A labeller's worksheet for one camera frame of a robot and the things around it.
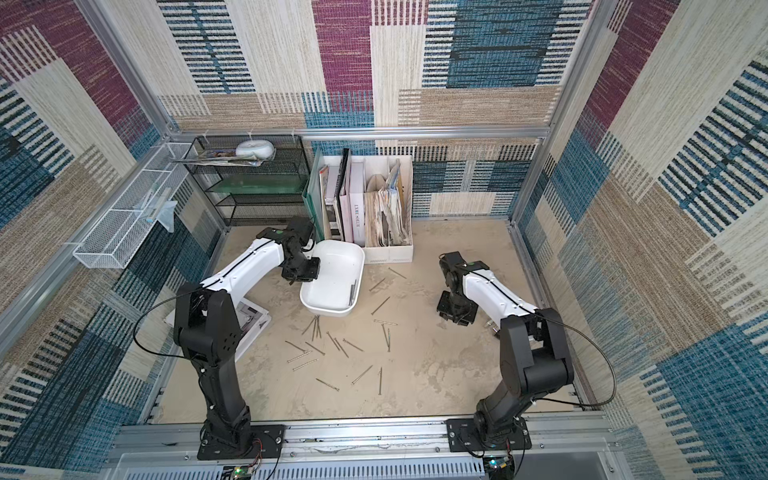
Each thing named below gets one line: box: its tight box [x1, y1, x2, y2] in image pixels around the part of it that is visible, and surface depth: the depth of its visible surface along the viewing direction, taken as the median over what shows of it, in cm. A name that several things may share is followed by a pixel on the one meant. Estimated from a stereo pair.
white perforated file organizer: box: [320, 155, 414, 264], surface depth 103 cm
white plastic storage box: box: [299, 239, 365, 317], surface depth 97 cm
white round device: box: [235, 139, 275, 160], surface depth 91 cm
